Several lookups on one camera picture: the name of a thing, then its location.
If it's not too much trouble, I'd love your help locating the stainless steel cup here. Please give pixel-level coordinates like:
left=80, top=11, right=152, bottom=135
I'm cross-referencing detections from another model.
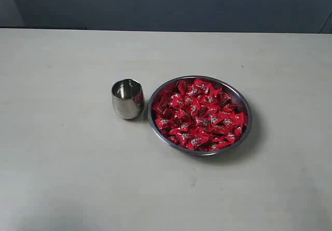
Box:
left=111, top=78, right=145, bottom=120

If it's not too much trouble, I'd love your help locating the red wrapped candy top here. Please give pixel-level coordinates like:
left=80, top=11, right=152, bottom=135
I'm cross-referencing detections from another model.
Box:
left=193, top=78, right=211, bottom=94

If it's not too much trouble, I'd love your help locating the stainless steel plate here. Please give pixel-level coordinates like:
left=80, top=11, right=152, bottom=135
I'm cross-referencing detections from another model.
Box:
left=147, top=75, right=253, bottom=156

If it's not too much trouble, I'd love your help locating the red wrapped candy right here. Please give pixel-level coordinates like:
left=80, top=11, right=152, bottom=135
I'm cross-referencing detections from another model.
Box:
left=230, top=112, right=245, bottom=127

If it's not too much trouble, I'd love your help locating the red wrapped candy left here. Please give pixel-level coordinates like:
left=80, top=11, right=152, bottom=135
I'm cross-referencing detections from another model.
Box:
left=155, top=118, right=173, bottom=130

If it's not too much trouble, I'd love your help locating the red wrapped candy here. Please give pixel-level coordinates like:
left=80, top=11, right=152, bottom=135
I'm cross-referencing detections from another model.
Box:
left=193, top=78, right=211, bottom=94
left=186, top=137, right=206, bottom=150
left=230, top=112, right=245, bottom=127
left=155, top=118, right=173, bottom=130

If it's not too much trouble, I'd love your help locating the red wrapped candy bottom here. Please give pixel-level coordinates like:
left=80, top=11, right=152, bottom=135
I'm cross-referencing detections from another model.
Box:
left=186, top=137, right=206, bottom=150

